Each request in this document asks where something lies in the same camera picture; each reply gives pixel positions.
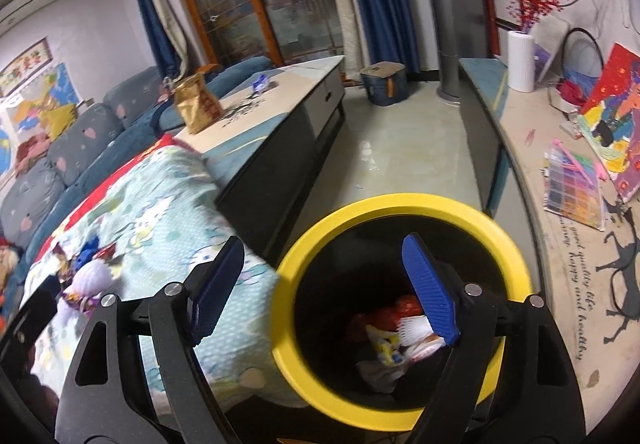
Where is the blue toy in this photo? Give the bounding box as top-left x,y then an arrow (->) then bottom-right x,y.
75,235 -> 103,265

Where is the white paper roll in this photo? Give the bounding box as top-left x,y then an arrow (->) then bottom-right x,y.
507,30 -> 537,92

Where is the printed top tv cabinet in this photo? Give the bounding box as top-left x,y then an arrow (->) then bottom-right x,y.
457,56 -> 640,430

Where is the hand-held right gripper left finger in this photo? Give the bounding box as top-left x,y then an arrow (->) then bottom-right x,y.
54,235 -> 247,444

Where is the blue grey fabric sofa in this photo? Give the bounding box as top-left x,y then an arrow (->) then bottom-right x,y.
0,56 -> 273,285

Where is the framed embroidery wall picture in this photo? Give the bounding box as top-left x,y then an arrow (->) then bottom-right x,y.
0,36 -> 53,97

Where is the blue storage box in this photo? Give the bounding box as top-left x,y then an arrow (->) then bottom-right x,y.
360,61 -> 407,106

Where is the pink plastic tool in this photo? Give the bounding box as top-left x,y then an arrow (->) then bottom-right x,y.
551,139 -> 608,180

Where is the white yellow crumpled wrapper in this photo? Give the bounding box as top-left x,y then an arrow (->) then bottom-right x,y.
365,324 -> 446,365

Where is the cat printed light blue blanket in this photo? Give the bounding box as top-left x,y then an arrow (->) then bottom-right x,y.
20,134 -> 311,410

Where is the white framed purple picture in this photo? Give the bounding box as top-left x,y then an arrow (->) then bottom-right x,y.
532,16 -> 571,82

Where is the basket with black hoop handle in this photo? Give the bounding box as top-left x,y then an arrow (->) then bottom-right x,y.
547,27 -> 606,112

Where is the red pole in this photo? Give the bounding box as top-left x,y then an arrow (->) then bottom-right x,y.
484,0 -> 501,57

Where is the red printed cloth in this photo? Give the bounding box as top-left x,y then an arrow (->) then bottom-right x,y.
45,134 -> 181,245

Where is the grey standing air conditioner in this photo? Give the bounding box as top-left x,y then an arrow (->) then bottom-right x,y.
417,0 -> 463,102

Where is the yellow rimmed black trash bin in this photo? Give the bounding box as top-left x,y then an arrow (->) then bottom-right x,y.
271,194 -> 532,415

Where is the red crumpled wrapper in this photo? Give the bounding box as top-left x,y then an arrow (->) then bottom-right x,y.
350,295 -> 426,330

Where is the coffee table with dark drawers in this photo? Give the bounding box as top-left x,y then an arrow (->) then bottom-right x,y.
175,55 -> 347,270

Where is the clear box of coloured beads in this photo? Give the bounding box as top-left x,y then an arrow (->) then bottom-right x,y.
544,146 -> 607,231

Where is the white ribbed paper liner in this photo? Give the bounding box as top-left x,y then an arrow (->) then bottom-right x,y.
397,315 -> 436,342

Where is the purple plush toy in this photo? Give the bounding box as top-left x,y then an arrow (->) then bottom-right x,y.
55,258 -> 112,325

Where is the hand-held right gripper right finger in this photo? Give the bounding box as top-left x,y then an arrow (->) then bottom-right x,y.
401,233 -> 587,444

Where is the world map wall poster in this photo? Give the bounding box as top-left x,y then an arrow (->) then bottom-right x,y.
0,63 -> 83,185

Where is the gold snack bag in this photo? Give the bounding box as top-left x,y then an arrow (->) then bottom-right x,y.
172,73 -> 225,135

